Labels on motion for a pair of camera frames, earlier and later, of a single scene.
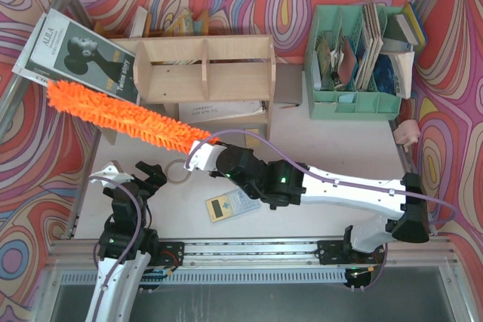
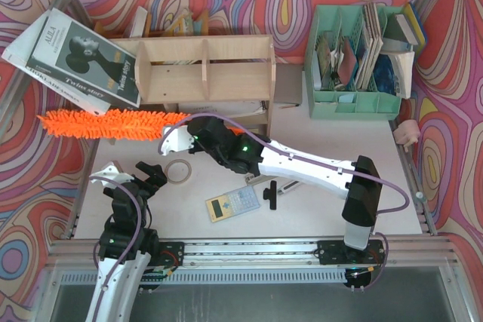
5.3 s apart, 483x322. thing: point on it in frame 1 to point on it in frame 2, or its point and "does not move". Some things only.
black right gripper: x=213 y=173 to x=200 y=130
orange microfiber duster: x=66 y=96 to x=113 y=124
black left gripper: x=143 y=181 does not move
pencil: x=290 y=106 does not move
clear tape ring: x=166 y=175 does not move
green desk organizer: x=349 y=76 does not move
